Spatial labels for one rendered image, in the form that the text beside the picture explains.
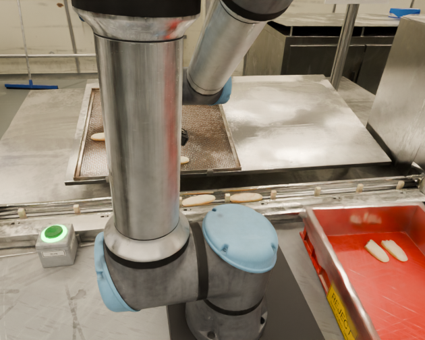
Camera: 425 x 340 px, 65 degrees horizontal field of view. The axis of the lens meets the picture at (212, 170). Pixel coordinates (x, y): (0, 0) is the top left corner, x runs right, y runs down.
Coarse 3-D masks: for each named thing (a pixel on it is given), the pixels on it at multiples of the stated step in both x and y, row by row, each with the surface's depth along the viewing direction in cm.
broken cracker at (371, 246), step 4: (372, 240) 88; (368, 244) 87; (372, 244) 87; (376, 244) 87; (368, 248) 86; (372, 248) 86; (376, 248) 86; (380, 248) 86; (372, 252) 85; (376, 252) 85; (380, 252) 85; (384, 252) 85; (376, 256) 84; (380, 256) 84; (384, 256) 84; (380, 260) 84; (384, 260) 83; (388, 260) 83
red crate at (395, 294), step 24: (336, 240) 89; (360, 240) 90; (384, 240) 90; (408, 240) 90; (360, 264) 83; (384, 264) 83; (408, 264) 83; (360, 288) 77; (384, 288) 77; (408, 288) 77; (384, 312) 72; (408, 312) 72; (384, 336) 67; (408, 336) 68
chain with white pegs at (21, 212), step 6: (360, 186) 102; (402, 186) 105; (276, 192) 98; (318, 192) 101; (342, 192) 104; (348, 192) 105; (180, 198) 94; (228, 198) 97; (264, 198) 100; (78, 204) 91; (180, 204) 95; (18, 210) 88; (24, 210) 89; (78, 210) 91; (102, 210) 93; (108, 210) 94; (24, 216) 89; (30, 216) 91; (36, 216) 91
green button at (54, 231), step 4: (48, 228) 78; (52, 228) 78; (56, 228) 78; (60, 228) 78; (44, 232) 77; (48, 232) 77; (52, 232) 77; (56, 232) 77; (60, 232) 77; (48, 236) 76; (52, 236) 76; (56, 236) 76
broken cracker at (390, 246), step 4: (388, 240) 88; (392, 240) 89; (384, 244) 88; (388, 244) 87; (392, 244) 87; (396, 244) 88; (388, 248) 86; (392, 248) 86; (396, 248) 86; (400, 248) 86; (392, 252) 85; (396, 252) 85; (400, 252) 85; (404, 252) 85; (396, 256) 84; (400, 256) 84; (404, 256) 84; (400, 260) 84; (404, 260) 84
